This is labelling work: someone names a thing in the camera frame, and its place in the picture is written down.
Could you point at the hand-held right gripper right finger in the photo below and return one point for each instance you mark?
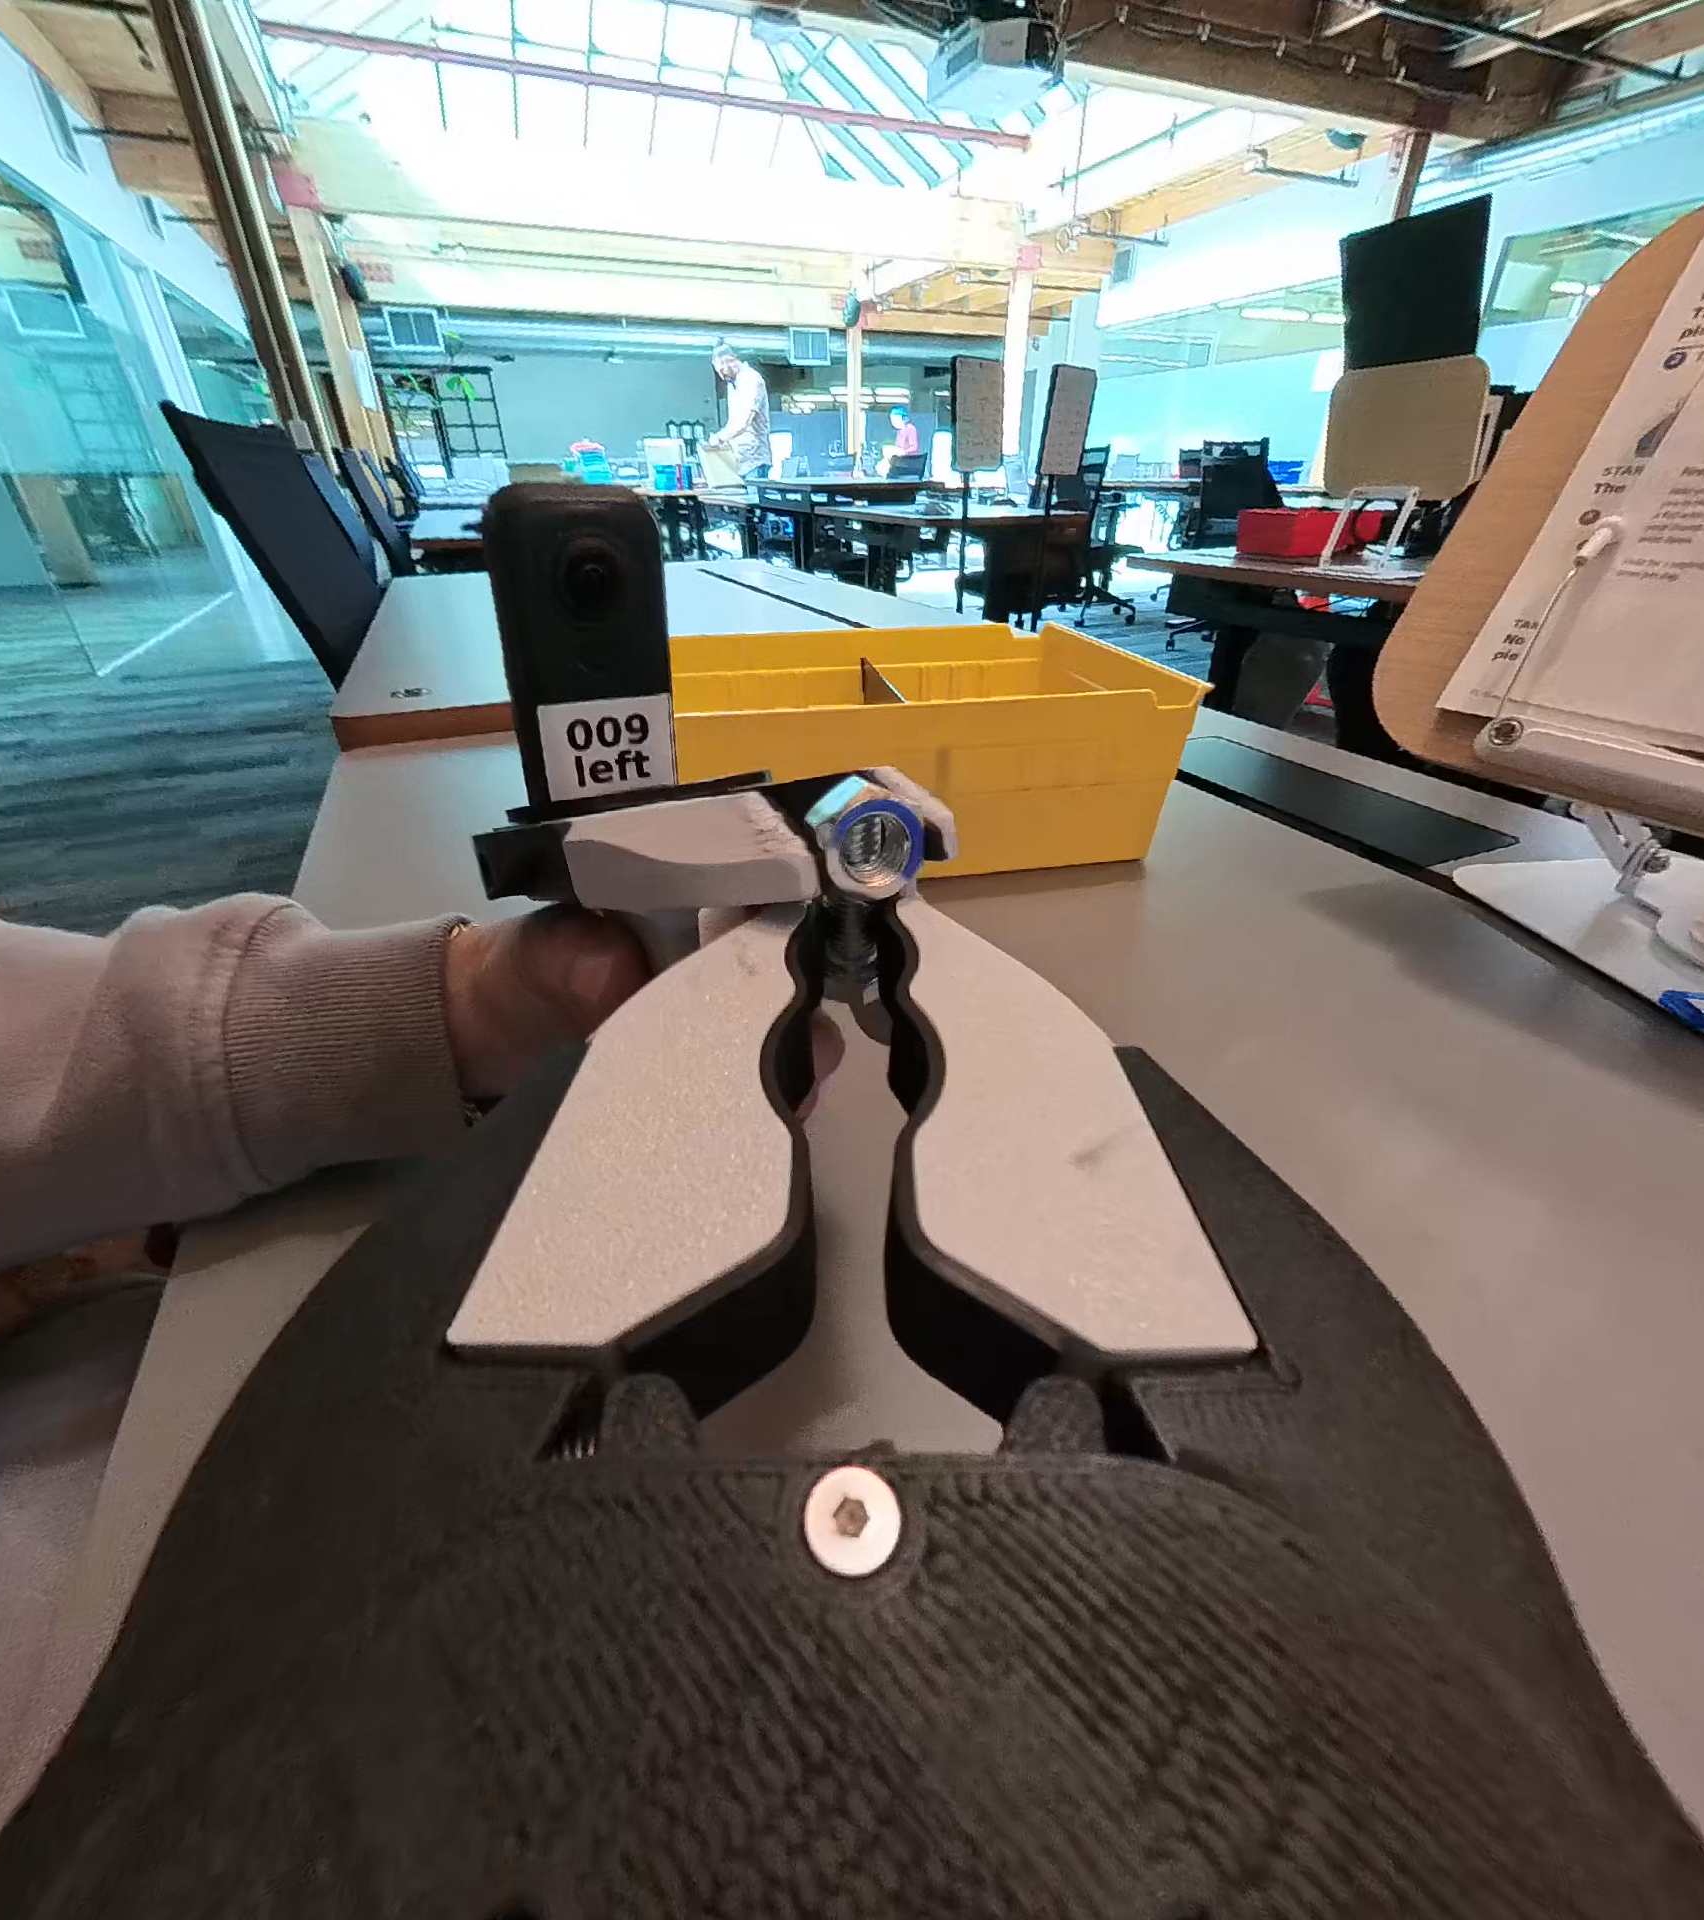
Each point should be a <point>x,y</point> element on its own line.
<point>1063,1184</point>

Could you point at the black swivel office chair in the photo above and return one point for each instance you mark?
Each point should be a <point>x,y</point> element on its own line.
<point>1084,540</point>

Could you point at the printed instruction sheet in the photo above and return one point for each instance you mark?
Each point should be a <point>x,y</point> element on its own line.
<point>1692,495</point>

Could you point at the metal threaded bolt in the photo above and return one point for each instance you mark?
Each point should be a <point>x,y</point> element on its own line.
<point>842,948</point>

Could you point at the black monitor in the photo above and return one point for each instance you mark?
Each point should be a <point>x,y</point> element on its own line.
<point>1414,284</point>

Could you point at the rolling whiteboard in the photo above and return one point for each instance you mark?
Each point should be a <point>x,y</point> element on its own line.
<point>976,412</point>
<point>1066,421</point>

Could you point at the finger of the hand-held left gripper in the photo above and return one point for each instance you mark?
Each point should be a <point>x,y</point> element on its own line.
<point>938,824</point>
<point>687,854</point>

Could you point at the wood-edged grey desk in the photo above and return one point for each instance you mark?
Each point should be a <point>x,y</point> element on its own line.
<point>441,661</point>

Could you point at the yellow plastic bin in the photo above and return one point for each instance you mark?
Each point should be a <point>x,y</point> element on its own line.
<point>1032,751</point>

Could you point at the person's left forearm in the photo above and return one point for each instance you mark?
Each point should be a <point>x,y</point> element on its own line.
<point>147,1072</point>

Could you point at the ceiling projector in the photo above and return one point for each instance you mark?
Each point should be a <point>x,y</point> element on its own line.
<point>993,62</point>

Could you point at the dark background desk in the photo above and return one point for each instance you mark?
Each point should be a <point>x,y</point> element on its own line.
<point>927,524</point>

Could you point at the wooden document stand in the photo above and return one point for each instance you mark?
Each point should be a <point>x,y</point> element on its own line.
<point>1482,601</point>

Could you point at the small pale board stand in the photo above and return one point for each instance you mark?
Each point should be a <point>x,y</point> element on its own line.
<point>1404,428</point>

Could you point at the person's left hand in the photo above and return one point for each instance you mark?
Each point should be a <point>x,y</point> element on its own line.
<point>536,998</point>

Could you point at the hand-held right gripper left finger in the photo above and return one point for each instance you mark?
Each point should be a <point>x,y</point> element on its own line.
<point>642,1154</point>

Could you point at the red plastic bin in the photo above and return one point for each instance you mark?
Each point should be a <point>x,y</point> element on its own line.
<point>1294,530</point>

